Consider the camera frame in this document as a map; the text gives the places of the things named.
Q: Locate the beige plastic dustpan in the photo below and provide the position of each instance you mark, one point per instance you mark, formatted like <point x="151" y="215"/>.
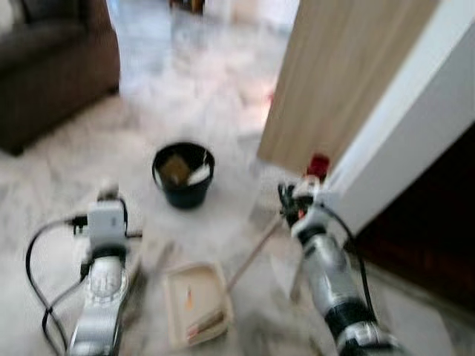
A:
<point x="194" y="300"/>

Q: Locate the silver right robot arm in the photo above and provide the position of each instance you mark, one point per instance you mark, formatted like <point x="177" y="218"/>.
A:
<point x="334" y="289"/>

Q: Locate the red and gold container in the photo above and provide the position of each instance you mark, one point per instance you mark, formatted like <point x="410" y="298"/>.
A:
<point x="318" y="165"/>

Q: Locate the black plastic bucket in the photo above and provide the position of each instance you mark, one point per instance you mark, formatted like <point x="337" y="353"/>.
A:
<point x="183" y="196"/>

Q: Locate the brown cardboard piece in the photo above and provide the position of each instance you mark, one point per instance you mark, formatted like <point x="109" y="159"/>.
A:
<point x="174" y="170"/>

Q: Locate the white paper scrap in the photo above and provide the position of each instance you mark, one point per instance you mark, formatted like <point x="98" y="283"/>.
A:
<point x="199" y="175"/>

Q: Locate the light wooden cabinet panel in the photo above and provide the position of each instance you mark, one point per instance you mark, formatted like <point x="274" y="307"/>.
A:
<point x="334" y="74"/>

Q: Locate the dark brown wooden cabinet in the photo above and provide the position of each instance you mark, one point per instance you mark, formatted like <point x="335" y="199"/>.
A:
<point x="423" y="237"/>

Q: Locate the dark brown sofa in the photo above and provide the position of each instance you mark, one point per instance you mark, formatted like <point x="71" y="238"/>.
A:
<point x="52" y="74"/>

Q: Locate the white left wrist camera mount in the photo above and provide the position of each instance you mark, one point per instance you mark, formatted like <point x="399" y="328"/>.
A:
<point x="105" y="219"/>

